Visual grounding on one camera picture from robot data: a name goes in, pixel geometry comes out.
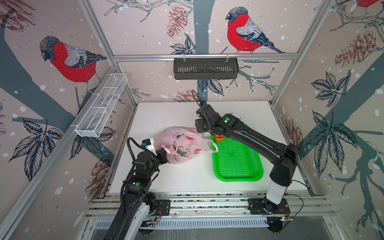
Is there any aluminium mounting rail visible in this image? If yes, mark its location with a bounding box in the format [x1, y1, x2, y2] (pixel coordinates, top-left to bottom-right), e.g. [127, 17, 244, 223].
[85, 193, 336, 219]

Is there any black hanging wire basket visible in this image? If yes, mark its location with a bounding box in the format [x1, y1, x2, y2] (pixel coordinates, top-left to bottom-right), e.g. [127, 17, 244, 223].
[174, 58, 239, 80]

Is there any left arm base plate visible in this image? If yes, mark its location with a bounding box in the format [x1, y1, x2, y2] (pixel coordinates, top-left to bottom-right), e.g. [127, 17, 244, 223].
[149, 200, 171, 217]

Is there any pink plastic bag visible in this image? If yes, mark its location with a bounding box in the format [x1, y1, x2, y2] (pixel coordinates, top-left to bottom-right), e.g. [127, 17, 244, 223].
[154, 127, 219, 165]

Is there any orange fruit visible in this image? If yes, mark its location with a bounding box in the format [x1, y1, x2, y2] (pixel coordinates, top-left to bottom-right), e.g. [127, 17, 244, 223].
[214, 135, 225, 142]

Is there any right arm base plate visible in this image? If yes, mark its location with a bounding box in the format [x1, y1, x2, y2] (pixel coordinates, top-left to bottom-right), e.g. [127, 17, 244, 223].
[247, 198, 291, 215]

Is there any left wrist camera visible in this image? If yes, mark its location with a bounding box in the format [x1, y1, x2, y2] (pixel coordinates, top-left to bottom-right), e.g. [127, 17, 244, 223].
[142, 138, 156, 155]

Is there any white mesh wall shelf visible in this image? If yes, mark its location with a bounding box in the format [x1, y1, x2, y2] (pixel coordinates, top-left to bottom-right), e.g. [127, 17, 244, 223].
[75, 73, 128, 138]

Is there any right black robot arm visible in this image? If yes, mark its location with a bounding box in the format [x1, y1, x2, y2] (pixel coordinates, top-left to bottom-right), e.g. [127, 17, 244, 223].
[195, 101, 299, 214]

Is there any green plastic basket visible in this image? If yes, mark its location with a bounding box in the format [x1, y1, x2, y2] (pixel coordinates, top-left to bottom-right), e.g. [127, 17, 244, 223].
[211, 135, 264, 182]

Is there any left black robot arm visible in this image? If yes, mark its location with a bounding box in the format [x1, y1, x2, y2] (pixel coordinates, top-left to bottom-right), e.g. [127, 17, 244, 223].
[104, 137, 168, 240]

